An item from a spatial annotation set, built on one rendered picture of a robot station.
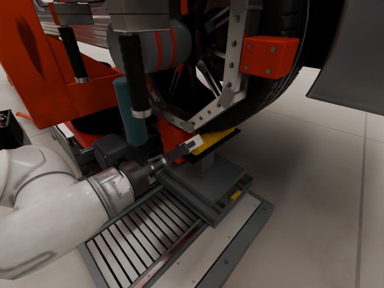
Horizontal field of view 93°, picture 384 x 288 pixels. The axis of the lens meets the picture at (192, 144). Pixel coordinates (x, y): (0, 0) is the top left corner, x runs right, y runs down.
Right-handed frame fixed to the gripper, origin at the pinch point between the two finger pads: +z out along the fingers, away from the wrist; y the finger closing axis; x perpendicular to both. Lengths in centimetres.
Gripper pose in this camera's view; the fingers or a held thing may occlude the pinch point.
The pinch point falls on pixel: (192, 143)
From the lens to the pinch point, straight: 50.2
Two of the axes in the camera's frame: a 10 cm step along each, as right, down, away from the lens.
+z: 7.0, -4.1, 5.9
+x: -5.0, -8.6, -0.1
